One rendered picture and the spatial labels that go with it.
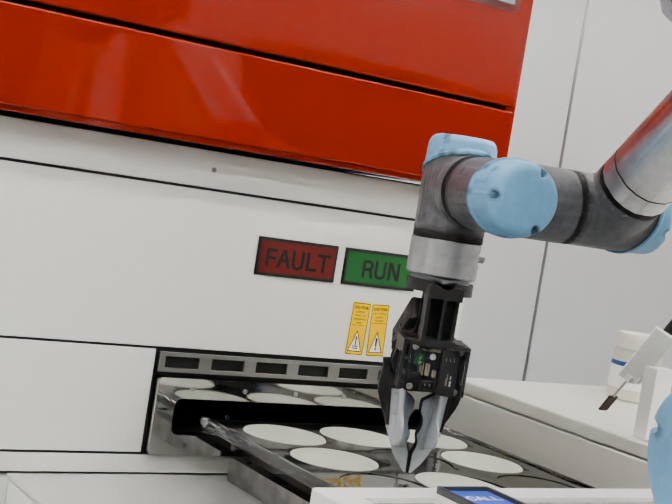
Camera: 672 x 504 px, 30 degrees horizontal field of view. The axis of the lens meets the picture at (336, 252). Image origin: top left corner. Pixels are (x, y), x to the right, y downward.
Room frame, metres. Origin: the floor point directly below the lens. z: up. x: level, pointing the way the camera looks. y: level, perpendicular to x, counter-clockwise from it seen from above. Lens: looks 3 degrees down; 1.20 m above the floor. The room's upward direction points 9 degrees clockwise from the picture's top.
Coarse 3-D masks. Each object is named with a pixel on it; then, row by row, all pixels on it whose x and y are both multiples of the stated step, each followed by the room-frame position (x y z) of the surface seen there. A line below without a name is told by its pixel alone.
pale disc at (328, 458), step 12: (300, 456) 1.37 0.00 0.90; (312, 456) 1.38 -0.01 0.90; (324, 456) 1.39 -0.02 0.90; (336, 456) 1.40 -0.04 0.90; (348, 456) 1.41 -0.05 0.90; (360, 456) 1.42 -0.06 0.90; (336, 468) 1.34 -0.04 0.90; (348, 468) 1.35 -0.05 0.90; (360, 468) 1.35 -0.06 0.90; (372, 468) 1.36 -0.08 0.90
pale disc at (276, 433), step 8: (256, 424) 1.51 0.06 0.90; (264, 424) 1.52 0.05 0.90; (248, 432) 1.45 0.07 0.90; (256, 432) 1.46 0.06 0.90; (264, 432) 1.47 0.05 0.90; (272, 432) 1.48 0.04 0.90; (280, 432) 1.48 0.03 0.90; (288, 432) 1.49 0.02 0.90; (296, 432) 1.50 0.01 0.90; (304, 432) 1.51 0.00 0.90; (272, 440) 1.43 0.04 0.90; (280, 440) 1.44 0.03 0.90; (288, 440) 1.44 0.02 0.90; (296, 440) 1.45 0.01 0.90; (304, 440) 1.46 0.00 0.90; (312, 440) 1.47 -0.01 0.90; (320, 440) 1.47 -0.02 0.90
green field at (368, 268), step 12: (360, 252) 1.64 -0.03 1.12; (348, 264) 1.63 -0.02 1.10; (360, 264) 1.64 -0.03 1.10; (372, 264) 1.65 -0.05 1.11; (384, 264) 1.66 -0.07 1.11; (396, 264) 1.67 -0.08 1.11; (348, 276) 1.63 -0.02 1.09; (360, 276) 1.64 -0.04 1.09; (372, 276) 1.65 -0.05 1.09; (384, 276) 1.66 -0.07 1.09; (396, 276) 1.67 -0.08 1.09
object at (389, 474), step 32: (288, 448) 1.40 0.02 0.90; (352, 448) 1.46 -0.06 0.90; (384, 448) 1.49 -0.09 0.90; (480, 448) 1.58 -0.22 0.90; (352, 480) 1.30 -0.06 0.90; (384, 480) 1.32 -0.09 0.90; (416, 480) 1.34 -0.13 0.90; (480, 480) 1.40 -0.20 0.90; (512, 480) 1.43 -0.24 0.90; (544, 480) 1.45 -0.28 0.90
